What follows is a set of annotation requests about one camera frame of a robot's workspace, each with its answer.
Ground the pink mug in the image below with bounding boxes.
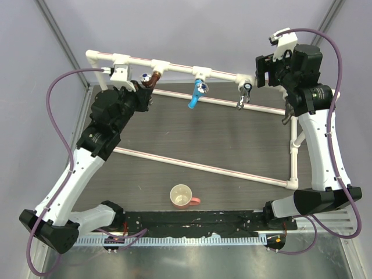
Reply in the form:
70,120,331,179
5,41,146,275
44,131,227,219
169,184,201,210

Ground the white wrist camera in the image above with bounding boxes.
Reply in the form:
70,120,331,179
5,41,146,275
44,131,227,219
269,28,298,62
102,65,136,92

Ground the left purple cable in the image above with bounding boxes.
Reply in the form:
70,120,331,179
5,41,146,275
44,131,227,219
26,67,151,276

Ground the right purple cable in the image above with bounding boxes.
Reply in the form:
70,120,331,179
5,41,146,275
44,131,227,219
274,28,363,253

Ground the brown faucet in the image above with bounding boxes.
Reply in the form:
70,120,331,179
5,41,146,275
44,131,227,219
140,71,162,89

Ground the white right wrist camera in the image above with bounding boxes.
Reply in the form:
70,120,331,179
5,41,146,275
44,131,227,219
269,28,298,62

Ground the purple cable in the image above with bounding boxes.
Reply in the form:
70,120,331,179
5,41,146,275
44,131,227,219
26,67,151,276
274,28,363,253

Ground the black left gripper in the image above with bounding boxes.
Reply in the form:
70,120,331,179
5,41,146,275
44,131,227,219
113,80,152,134

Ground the dark bronze lever faucet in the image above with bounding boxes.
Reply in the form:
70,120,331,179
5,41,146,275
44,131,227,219
281,98,295,125

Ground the white PVC pipe frame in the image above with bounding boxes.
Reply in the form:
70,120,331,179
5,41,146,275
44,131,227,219
85,49,309,191

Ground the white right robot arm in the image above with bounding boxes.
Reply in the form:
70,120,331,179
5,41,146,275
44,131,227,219
255,44,362,230

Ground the blue plastic faucet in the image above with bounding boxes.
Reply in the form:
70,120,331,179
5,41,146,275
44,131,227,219
188,79,209,109

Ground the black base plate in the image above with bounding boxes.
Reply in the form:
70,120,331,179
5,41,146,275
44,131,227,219
103,210,298,238

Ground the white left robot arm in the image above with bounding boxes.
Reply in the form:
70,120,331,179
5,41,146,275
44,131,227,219
19,81,153,254

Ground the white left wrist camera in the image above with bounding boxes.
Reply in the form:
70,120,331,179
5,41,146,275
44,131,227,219
102,65,136,92

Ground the chrome faucet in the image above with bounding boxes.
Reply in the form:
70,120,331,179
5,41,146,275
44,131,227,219
236,83,253,110

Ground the slotted cable duct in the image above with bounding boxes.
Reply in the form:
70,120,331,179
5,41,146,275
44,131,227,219
73,233,267,247

